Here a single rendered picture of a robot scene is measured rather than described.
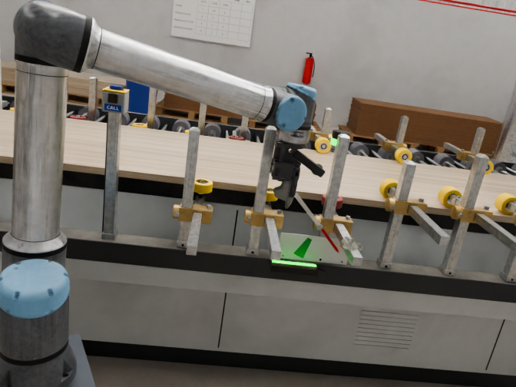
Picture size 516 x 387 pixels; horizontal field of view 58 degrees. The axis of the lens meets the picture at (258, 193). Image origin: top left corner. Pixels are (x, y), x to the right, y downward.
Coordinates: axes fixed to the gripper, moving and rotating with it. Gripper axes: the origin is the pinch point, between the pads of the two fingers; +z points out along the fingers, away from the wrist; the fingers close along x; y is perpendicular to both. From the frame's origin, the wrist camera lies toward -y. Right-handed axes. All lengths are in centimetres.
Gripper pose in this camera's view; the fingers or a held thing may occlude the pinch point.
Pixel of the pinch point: (289, 204)
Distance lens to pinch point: 147.3
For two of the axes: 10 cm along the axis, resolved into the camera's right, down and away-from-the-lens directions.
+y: -9.9, -1.1, -1.2
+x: 0.8, 3.3, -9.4
